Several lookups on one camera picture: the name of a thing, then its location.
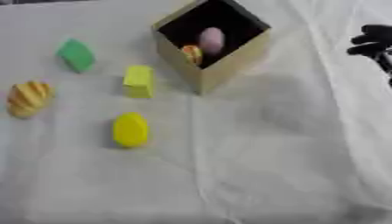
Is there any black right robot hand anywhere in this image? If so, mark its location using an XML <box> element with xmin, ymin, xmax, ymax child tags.
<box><xmin>346</xmin><ymin>24</ymin><xmax>392</xmax><ymax>86</ymax></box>

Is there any tan cardboard box black inside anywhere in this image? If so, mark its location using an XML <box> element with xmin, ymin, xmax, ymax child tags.
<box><xmin>150</xmin><ymin>0</ymin><xmax>273</xmax><ymax>95</ymax></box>

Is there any pink toy egg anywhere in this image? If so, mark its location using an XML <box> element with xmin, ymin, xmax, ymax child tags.
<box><xmin>197</xmin><ymin>26</ymin><xmax>227</xmax><ymax>57</ymax></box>

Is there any orange ridged toy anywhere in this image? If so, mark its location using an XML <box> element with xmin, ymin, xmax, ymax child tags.
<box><xmin>180</xmin><ymin>45</ymin><xmax>206</xmax><ymax>67</ymax></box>

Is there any yellow-green rectangular block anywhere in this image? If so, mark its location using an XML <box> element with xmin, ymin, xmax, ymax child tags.
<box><xmin>121</xmin><ymin>65</ymin><xmax>157</xmax><ymax>100</ymax></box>

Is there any yellow oval block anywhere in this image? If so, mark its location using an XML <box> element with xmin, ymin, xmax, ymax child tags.
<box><xmin>111</xmin><ymin>112</ymin><xmax>151</xmax><ymax>149</ymax></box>

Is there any green block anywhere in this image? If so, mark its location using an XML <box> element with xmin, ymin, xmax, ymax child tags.
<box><xmin>55</xmin><ymin>38</ymin><xmax>97</xmax><ymax>74</ymax></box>

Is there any yellow toy croissant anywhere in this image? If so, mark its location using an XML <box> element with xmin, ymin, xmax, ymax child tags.
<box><xmin>4</xmin><ymin>80</ymin><xmax>55</xmax><ymax>119</ymax></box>

